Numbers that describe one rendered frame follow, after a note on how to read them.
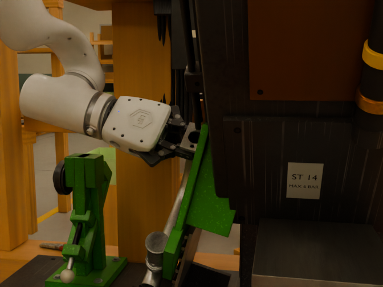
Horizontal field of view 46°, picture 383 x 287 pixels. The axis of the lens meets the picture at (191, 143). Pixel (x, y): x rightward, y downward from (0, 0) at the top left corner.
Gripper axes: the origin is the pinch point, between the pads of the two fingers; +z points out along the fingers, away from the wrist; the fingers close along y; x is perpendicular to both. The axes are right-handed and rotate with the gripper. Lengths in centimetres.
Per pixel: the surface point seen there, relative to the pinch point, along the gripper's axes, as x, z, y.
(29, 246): 53, -39, -13
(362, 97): -30.8, 19.9, -7.8
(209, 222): -2.6, 7.5, -14.2
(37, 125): 34, -46, 13
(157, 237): 0.5, 0.5, -18.0
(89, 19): 715, -466, 705
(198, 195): -5.0, 4.8, -11.7
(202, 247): 269, -5, 81
